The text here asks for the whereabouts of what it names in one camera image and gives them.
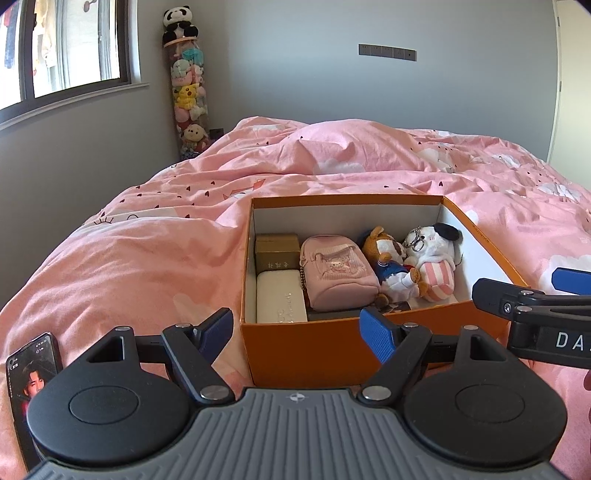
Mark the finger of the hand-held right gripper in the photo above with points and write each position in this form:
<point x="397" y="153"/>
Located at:
<point x="572" y="279"/>
<point x="501" y="295"/>

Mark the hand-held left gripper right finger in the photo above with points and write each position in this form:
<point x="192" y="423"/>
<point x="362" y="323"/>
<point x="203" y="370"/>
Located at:
<point x="378" y="334"/>

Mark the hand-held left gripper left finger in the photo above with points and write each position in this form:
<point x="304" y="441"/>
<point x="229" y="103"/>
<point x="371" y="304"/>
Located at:
<point x="217" y="334"/>

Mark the white rectangular case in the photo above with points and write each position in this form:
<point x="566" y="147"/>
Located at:
<point x="279" y="300"/>

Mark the white plush black hat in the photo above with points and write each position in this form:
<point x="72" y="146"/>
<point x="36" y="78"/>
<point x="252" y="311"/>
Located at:
<point x="434" y="265"/>

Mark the pink mini backpack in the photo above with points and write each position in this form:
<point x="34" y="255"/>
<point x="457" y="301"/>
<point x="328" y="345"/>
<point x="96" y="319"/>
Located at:
<point x="337" y="272"/>

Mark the orange cardboard box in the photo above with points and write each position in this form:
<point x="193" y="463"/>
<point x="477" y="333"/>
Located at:
<point x="300" y="357"/>

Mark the gold small box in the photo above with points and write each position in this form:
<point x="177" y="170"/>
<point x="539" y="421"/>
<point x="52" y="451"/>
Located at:
<point x="277" y="251"/>

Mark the pink printed blanket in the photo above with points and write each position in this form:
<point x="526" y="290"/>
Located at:
<point x="138" y="240"/>

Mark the smartphone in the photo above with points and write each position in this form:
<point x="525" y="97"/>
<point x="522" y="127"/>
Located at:
<point x="32" y="369"/>

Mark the white door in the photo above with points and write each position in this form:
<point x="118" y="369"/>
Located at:
<point x="572" y="83"/>

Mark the clear tube of plush toys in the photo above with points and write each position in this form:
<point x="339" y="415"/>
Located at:
<point x="187" y="92"/>

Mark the panda plush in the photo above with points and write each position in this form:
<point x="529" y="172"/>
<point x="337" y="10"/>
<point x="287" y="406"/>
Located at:
<point x="178" y="21"/>

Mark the window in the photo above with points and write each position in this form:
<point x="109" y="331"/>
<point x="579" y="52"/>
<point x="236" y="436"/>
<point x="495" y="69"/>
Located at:
<point x="69" y="46"/>

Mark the dark wall socket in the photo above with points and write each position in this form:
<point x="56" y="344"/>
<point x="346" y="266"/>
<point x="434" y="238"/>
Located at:
<point x="216" y="134"/>

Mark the dark wall switch panel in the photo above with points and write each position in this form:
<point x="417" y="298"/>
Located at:
<point x="388" y="52"/>

